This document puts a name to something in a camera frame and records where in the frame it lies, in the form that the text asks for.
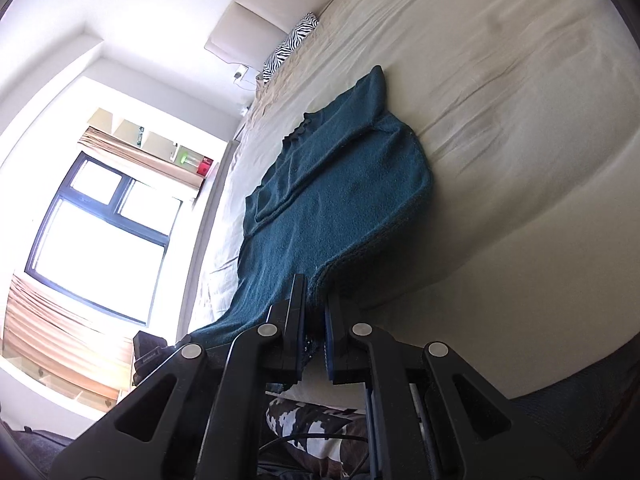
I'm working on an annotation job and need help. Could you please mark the zebra print pillow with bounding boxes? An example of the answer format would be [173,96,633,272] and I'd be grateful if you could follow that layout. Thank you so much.
[262,13,319,84]

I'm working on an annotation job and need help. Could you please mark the beige bed sheet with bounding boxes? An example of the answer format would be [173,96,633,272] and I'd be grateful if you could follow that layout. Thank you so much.
[190,0,639,398]

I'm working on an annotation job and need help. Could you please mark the green and red box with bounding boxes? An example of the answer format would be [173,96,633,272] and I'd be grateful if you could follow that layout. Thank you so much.
[174,145,214,177]

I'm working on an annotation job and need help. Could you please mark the black framed window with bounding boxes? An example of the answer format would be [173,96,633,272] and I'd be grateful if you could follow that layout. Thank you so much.
[25,153,182,326]

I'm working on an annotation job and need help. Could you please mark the cow print cushion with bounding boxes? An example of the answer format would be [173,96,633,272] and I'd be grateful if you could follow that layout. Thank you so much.
[266,398,370,479]

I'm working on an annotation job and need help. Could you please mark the beige upholstered headboard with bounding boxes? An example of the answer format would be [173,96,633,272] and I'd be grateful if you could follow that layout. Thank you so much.
[205,0,332,70]

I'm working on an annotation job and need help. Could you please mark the dark teal knit sweater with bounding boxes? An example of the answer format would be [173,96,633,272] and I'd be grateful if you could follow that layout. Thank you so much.
[190,65,434,348]

